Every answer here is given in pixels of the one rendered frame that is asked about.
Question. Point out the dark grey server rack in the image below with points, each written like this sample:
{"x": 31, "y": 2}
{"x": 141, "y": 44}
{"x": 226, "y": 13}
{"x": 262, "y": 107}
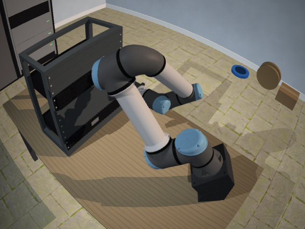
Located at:
{"x": 77, "y": 108}

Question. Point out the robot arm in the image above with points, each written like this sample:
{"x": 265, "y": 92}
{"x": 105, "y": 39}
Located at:
{"x": 116, "y": 74}

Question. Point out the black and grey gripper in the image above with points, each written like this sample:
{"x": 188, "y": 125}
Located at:
{"x": 138, "y": 84}

